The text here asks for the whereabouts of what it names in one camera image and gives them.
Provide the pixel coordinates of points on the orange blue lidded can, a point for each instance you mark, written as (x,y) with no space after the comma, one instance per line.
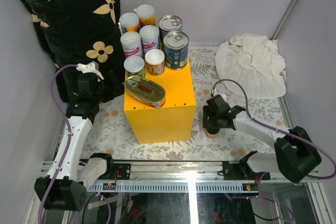
(129,22)

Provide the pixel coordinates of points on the brown can white lid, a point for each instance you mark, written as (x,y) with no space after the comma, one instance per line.
(155,62)

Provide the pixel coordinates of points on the blue round tin can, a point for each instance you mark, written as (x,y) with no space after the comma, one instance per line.
(169,23)

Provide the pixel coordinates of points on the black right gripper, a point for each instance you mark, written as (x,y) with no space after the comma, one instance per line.
(208,112)

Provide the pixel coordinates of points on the aluminium frame rail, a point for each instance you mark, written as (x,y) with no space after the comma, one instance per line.
(174,177)

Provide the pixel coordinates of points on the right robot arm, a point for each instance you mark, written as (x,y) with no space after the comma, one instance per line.
(294,156)

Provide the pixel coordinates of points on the black floral plush pillow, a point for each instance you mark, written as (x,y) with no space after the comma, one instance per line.
(80,31)

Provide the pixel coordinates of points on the orange lidded front can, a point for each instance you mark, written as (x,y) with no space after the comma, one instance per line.
(146,14)

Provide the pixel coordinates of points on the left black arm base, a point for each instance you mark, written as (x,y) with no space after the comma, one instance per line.
(121,171)

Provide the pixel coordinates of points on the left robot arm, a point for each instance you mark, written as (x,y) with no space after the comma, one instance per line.
(65,185)

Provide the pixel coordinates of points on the yellow wooden shelf box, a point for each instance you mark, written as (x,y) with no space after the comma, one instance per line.
(174,120)

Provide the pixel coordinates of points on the red white lidded can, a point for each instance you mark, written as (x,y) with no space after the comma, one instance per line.
(131,44)

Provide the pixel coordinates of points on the dark round tin can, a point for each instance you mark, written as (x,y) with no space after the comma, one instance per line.
(175,45)

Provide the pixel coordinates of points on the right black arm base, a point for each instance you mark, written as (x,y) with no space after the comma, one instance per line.
(239,170)

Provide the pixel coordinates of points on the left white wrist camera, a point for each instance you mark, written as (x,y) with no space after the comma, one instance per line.
(92,67)

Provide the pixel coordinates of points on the grey lidded small can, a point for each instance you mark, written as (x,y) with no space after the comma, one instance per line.
(134,66)

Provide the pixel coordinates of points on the floral patterned table mat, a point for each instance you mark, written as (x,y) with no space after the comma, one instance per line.
(112,133)

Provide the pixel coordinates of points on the gold oval tin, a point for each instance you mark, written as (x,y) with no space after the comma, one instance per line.
(145,91)
(211,132)

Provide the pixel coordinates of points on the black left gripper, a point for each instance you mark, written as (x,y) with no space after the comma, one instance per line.
(101,82)

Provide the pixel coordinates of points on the white crumpled cloth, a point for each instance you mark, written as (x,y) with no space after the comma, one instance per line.
(255,63)

